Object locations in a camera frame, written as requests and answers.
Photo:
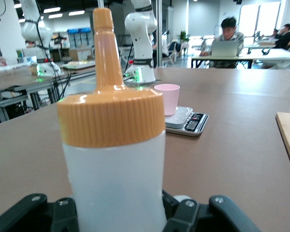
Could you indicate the grey metal workbench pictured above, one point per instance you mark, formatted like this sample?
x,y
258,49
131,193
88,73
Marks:
x,y
14,84

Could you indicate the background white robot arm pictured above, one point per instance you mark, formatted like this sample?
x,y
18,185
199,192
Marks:
x,y
35,29

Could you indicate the brown table cover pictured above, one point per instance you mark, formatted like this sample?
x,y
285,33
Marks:
x,y
232,157

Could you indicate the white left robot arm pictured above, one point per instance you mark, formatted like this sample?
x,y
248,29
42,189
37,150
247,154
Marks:
x,y
141,31

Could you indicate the white office table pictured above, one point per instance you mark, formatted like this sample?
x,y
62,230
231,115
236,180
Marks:
x,y
268,54

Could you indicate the silver digital kitchen scale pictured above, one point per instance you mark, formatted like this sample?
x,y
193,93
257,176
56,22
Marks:
x,y
191,124

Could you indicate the silver laptop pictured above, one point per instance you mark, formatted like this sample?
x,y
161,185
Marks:
x,y
224,49

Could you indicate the person in checked shirt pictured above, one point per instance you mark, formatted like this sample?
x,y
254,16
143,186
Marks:
x,y
228,25

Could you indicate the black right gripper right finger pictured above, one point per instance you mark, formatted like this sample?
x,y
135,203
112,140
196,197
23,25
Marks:
x,y
207,217

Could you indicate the green potted plant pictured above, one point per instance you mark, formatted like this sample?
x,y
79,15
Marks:
x,y
183,36

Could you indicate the white squeeze bottle orange cap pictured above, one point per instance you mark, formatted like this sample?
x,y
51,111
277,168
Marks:
x,y
116,157

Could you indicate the pink plastic cup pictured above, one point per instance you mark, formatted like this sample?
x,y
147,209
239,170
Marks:
x,y
170,101

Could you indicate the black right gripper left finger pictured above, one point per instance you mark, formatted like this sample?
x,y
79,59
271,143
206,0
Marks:
x,y
38,217

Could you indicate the person in dark clothes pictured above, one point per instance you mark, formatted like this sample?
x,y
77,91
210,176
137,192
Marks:
x,y
284,36

